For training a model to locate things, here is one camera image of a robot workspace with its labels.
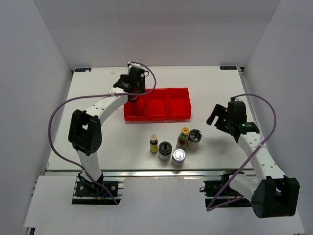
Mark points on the silver lid glass jar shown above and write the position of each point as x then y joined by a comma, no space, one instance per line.
178,158

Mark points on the red plastic bin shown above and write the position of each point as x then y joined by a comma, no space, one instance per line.
179,104
135,110
156,105

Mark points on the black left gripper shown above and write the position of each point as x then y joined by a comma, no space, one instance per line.
142,86

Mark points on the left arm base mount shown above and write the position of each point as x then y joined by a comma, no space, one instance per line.
87,193

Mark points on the right blue corner label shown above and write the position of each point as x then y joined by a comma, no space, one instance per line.
228,68

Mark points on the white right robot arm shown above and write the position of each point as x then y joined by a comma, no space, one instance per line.
274,194

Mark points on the small yellow label bottle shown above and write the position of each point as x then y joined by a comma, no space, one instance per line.
153,143

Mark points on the blue corner label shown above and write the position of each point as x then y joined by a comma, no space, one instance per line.
228,68
82,70

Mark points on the right red plastic bin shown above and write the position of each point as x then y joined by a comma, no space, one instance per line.
179,104

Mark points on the middle red plastic bin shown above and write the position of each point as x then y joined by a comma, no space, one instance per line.
156,105

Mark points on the red lid sauce jar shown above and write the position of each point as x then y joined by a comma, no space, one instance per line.
133,98

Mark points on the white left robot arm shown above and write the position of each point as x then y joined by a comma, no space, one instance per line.
85,133

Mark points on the aluminium table front rail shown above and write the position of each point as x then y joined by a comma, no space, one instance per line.
149,173

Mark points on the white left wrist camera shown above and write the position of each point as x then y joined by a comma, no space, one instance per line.
136,65

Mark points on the black lid spice jar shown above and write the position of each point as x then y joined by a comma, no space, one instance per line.
164,151

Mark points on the left blue corner label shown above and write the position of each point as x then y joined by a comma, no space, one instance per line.
82,70

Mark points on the yellow cap sauce bottle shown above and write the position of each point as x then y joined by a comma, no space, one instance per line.
183,138

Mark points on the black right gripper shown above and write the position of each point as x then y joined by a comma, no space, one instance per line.
219,111

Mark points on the left red plastic bin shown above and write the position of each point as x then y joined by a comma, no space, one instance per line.
135,110

